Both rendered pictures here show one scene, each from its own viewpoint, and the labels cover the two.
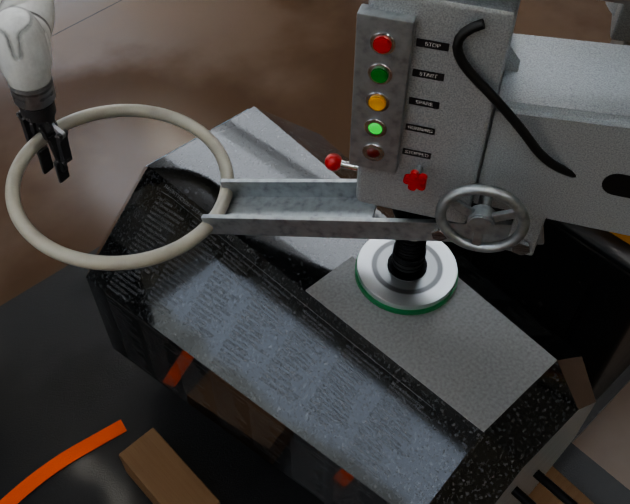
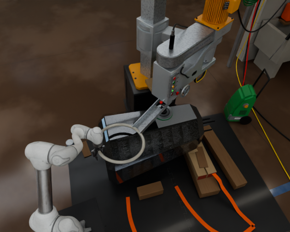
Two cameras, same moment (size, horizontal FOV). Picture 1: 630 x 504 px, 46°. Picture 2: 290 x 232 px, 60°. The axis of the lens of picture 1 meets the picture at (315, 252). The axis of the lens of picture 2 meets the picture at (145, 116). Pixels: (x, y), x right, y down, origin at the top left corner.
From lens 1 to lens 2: 1.82 m
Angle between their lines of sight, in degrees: 40
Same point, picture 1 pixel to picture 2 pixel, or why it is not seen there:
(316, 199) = (147, 114)
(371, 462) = (188, 137)
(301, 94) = (53, 119)
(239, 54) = (24, 125)
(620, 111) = (191, 65)
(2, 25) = (98, 132)
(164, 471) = (148, 188)
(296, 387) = (170, 141)
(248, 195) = (136, 124)
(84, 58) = not seen: outside the picture
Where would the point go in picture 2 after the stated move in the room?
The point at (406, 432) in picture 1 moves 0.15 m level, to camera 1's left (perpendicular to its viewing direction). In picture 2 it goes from (188, 129) to (183, 139)
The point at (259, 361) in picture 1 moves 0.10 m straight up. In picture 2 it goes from (161, 145) to (162, 140)
